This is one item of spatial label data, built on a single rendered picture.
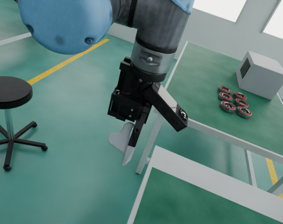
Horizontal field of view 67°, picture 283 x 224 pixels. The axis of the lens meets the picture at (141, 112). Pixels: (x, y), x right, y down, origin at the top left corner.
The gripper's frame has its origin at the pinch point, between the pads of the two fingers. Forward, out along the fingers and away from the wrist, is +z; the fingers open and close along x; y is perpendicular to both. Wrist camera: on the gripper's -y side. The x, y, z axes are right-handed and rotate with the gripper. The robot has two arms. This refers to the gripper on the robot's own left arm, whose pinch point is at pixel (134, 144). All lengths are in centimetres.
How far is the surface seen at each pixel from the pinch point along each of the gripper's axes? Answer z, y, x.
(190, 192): 40, -30, -25
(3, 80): 59, 104, -77
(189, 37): 66, -26, -396
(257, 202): 40, -63, -33
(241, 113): 38, -67, -109
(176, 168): 40, -23, -36
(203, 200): 40, -36, -24
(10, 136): 103, 96, -68
